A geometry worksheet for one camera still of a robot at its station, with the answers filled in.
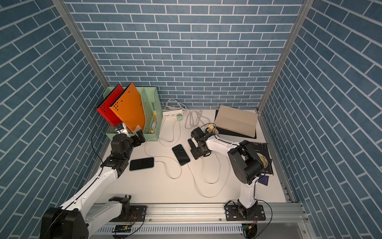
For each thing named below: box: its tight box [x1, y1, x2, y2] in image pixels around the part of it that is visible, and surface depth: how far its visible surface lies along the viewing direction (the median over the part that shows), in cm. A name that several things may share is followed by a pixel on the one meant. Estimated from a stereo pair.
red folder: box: [95, 83, 124, 126], surface depth 86 cm
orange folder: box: [109, 82, 147, 132], surface depth 93 cm
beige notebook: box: [214, 104, 259, 139], surface depth 118 cm
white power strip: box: [162, 109, 184, 120], surface depth 117 cm
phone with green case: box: [172, 144, 191, 166], surface depth 96 cm
